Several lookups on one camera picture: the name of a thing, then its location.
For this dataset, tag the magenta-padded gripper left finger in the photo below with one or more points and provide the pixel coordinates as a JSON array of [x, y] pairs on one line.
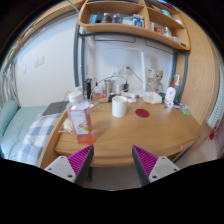
[[80, 160]]

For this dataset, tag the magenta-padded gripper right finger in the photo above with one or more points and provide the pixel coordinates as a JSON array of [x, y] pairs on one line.
[[146, 160]]

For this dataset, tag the clear bottle with pink drink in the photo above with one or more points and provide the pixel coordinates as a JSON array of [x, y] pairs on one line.
[[80, 123]]

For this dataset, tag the cream round container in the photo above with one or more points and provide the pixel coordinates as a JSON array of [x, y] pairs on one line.
[[68, 125]]

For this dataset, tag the flat round red coaster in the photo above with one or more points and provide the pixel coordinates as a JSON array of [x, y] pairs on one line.
[[142, 113]]

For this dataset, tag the blue plaid blanket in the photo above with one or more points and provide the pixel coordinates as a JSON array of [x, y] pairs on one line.
[[38, 136]]

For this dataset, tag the dark grey laptop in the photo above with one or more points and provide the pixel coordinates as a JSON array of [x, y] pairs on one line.
[[55, 108]]

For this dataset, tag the white cup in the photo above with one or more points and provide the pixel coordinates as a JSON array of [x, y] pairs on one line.
[[119, 106]]

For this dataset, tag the small green pack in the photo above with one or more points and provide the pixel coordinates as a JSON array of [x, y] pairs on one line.
[[186, 112]]

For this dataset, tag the white plastic box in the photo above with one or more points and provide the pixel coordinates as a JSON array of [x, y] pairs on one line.
[[152, 97]]

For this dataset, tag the white pump bottle red top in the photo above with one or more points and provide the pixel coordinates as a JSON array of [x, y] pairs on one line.
[[170, 95]]

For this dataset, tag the black charger block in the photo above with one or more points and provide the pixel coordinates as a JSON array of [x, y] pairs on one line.
[[111, 97]]

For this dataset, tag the black electric shaver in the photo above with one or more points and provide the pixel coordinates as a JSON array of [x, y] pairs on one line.
[[88, 88]]

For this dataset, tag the clear spray bottle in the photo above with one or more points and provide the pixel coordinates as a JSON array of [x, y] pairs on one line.
[[177, 90]]

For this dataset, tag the steel tumbler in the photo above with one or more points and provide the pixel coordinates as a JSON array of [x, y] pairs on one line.
[[108, 88]]

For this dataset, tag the tree creature figurine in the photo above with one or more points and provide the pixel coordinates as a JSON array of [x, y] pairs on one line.
[[156, 83]]

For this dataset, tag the teal pillow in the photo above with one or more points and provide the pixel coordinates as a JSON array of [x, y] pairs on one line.
[[8, 115]]

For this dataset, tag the white desk lamp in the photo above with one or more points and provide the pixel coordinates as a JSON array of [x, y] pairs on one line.
[[142, 70]]

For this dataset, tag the wooden shelf unit with items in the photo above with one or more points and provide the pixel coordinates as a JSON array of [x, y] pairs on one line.
[[133, 28]]

